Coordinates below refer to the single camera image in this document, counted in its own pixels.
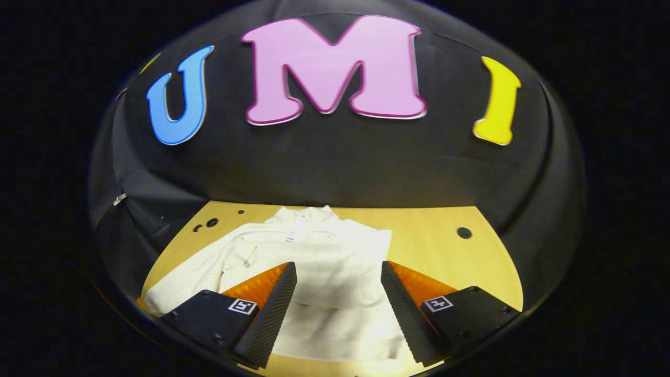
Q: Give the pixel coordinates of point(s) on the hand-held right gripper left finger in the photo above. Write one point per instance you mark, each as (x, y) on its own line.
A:
(269, 319)

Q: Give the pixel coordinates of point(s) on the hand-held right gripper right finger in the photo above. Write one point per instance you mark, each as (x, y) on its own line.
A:
(408, 319)

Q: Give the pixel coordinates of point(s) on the cream sweatshirt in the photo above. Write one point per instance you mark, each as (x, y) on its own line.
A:
(324, 262)

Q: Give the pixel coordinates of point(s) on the black backdrop cloth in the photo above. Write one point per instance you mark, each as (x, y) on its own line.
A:
(335, 162)

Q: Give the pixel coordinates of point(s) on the small white tag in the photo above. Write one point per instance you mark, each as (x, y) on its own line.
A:
(119, 199)

